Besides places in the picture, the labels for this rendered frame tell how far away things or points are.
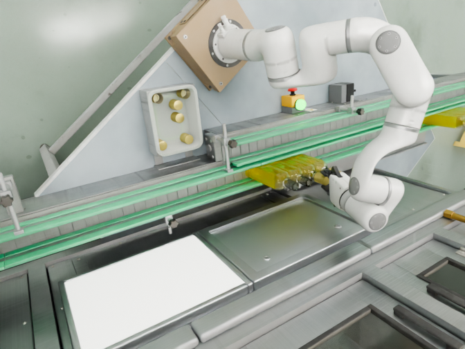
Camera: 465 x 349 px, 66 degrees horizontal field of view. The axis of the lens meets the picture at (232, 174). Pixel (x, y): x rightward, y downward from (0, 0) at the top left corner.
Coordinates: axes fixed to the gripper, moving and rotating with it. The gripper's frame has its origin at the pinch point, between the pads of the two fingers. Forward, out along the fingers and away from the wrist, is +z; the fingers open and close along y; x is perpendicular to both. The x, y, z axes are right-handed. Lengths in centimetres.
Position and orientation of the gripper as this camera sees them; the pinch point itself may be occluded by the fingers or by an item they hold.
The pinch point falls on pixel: (326, 180)
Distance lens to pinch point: 123.0
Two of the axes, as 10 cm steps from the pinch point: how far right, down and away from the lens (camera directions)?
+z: -2.2, -3.7, 9.0
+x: -9.6, 2.2, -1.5
